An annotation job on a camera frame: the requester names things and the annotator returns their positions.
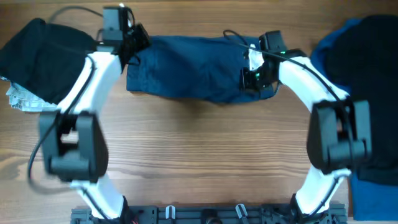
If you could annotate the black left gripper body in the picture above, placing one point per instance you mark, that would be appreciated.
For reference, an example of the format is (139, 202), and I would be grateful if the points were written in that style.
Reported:
(140, 40)

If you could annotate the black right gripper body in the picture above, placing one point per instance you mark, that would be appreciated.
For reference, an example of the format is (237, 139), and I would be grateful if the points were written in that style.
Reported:
(255, 79)

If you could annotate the dark blue denim shorts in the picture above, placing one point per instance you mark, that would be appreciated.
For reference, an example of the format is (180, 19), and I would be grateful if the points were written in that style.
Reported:
(192, 67)

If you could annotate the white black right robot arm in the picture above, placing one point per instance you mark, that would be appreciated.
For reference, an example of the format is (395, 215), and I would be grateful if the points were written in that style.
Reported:
(339, 131)

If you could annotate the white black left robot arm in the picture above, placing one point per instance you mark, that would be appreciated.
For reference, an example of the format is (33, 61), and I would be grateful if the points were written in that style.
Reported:
(71, 138)

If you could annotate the black folded garment left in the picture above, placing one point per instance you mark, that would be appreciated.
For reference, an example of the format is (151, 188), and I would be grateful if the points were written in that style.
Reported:
(46, 59)

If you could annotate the black garment right pile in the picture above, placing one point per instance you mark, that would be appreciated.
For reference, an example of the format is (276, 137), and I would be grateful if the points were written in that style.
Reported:
(362, 57)

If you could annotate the white grey folded cloth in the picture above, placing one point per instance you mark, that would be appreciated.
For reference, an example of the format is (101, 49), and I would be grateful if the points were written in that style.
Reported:
(24, 100)

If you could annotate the bright blue garment right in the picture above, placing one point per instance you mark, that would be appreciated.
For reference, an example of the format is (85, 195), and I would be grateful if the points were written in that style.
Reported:
(371, 201)

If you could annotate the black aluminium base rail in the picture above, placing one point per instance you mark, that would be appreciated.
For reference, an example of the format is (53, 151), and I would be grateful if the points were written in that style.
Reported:
(266, 213)

